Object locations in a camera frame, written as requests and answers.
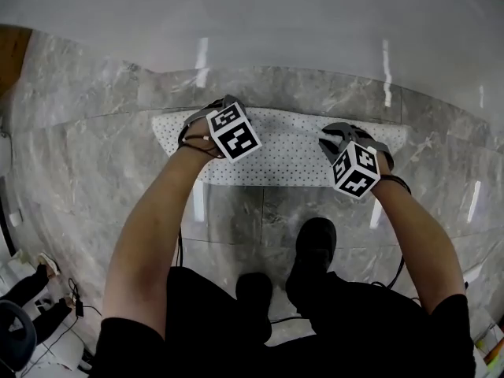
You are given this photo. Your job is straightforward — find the person's right black shoe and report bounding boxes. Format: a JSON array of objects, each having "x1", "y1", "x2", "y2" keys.
[{"x1": 285, "y1": 217, "x2": 339, "y2": 291}]

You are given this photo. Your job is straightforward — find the black floor cable with adapter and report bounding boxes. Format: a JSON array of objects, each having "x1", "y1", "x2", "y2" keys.
[{"x1": 23, "y1": 276, "x2": 104, "y2": 373}]

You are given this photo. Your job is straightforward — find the white dotted bath mat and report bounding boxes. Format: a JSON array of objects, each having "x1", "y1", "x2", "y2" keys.
[{"x1": 151, "y1": 106, "x2": 410, "y2": 188}]

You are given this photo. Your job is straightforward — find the person's black shoe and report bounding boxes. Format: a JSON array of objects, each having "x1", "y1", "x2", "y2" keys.
[
  {"x1": 235, "y1": 272, "x2": 273, "y2": 314},
  {"x1": 285, "y1": 217, "x2": 339, "y2": 291}
]

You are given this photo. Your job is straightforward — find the grey marble floor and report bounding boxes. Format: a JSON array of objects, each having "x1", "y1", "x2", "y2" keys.
[{"x1": 0, "y1": 29, "x2": 504, "y2": 378}]

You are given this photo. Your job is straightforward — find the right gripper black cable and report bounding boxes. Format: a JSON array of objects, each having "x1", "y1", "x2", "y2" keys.
[{"x1": 369, "y1": 173, "x2": 413, "y2": 291}]

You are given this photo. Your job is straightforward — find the person's left forearm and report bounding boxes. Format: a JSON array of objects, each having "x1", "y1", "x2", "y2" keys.
[{"x1": 102, "y1": 142, "x2": 224, "y2": 342}]

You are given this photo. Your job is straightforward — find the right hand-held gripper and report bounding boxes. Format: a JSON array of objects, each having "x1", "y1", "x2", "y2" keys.
[{"x1": 317, "y1": 122, "x2": 395, "y2": 201}]

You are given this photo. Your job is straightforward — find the dark blue chair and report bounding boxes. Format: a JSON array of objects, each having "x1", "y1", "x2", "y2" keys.
[{"x1": 0, "y1": 299, "x2": 39, "y2": 372}]

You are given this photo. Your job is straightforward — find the person's black shirt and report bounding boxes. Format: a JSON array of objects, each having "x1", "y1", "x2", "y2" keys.
[{"x1": 89, "y1": 265, "x2": 478, "y2": 378}]

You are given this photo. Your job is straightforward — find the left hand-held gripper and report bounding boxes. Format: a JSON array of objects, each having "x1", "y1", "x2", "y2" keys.
[{"x1": 179, "y1": 94, "x2": 263, "y2": 165}]

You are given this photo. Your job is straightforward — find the person's right forearm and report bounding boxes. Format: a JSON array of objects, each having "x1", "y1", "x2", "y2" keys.
[{"x1": 369, "y1": 159, "x2": 469, "y2": 315}]

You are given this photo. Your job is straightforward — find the person's left black shoe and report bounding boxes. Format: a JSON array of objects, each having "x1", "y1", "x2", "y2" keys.
[{"x1": 235, "y1": 272, "x2": 273, "y2": 314}]

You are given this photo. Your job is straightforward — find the brown wooden panel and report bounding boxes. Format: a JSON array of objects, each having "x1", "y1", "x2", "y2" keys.
[{"x1": 0, "y1": 24, "x2": 33, "y2": 98}]

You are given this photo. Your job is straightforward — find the colourful items pile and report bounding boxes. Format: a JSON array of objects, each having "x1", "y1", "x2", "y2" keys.
[{"x1": 472, "y1": 323, "x2": 504, "y2": 378}]

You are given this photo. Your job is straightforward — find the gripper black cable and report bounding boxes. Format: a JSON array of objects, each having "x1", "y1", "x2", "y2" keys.
[
  {"x1": 175, "y1": 130, "x2": 224, "y2": 269},
  {"x1": 369, "y1": 173, "x2": 413, "y2": 291}
]

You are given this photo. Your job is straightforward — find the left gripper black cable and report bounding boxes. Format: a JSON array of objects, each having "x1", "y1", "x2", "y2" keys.
[{"x1": 175, "y1": 130, "x2": 224, "y2": 269}]

